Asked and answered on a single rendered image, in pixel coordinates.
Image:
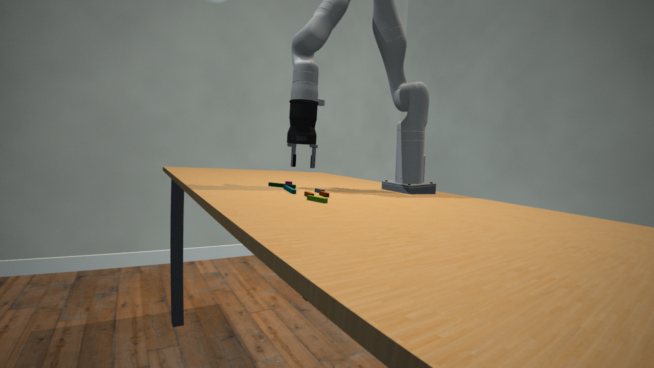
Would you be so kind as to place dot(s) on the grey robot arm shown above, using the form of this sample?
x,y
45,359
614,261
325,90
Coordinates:
x,y
391,40

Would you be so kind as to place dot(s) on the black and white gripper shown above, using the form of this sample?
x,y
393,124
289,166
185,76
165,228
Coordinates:
x,y
303,116

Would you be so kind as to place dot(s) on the lime green rod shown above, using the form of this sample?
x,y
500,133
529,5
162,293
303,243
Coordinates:
x,y
317,199

